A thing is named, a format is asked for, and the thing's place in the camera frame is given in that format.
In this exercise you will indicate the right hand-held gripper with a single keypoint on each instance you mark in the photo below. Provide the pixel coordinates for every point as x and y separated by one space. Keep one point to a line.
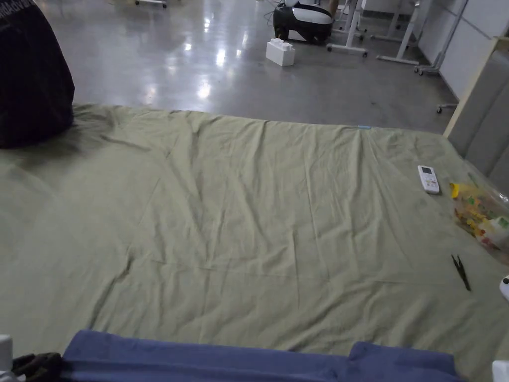
502 372

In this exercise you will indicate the dark blue garment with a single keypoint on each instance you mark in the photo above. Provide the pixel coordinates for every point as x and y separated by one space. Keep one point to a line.
206 362

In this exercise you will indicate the black tweezers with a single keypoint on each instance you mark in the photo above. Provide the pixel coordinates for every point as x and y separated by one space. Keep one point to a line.
462 272

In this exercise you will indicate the grey padded headboard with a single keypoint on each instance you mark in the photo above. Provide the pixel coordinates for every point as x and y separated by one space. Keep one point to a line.
483 115

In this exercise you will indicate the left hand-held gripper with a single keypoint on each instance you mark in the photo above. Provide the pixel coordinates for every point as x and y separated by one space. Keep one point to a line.
4 343

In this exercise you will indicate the white hand controller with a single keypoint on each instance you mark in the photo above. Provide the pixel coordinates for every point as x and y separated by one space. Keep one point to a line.
506 286

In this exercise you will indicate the black and white robot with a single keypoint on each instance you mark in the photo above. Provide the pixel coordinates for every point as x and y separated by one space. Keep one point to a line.
306 20

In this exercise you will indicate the white block-shaped box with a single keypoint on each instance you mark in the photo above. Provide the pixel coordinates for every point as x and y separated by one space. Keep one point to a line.
280 52

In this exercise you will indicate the bed with pale green sheet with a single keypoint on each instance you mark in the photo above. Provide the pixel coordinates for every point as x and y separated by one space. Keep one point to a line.
246 207

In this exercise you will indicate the clear bag with colourful contents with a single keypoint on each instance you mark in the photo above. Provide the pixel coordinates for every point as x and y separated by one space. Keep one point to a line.
479 217

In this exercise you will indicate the white desk on castors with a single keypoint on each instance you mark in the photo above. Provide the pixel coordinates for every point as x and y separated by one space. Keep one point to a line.
352 28
403 39

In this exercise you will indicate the white remote control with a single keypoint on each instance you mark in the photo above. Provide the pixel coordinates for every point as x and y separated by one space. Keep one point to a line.
428 180

